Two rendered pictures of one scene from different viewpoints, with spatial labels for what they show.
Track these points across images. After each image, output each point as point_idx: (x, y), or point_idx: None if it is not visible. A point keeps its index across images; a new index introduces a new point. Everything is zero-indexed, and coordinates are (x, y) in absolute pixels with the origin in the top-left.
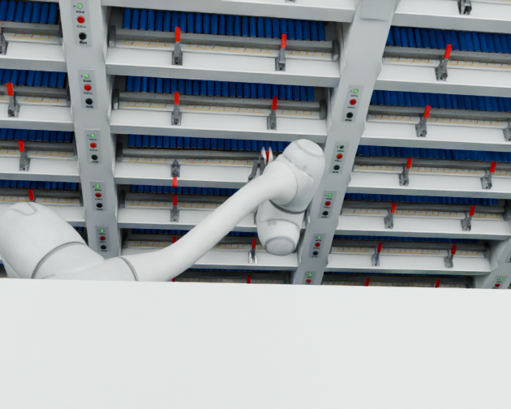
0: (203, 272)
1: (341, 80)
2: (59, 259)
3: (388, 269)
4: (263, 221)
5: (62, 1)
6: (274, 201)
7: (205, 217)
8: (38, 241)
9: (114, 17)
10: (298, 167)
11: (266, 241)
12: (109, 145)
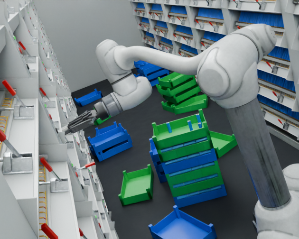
0: None
1: (39, 58)
2: (239, 31)
3: (92, 172)
4: (137, 86)
5: (10, 36)
6: (132, 66)
7: None
8: (234, 37)
9: None
10: (117, 45)
11: (149, 84)
12: (74, 169)
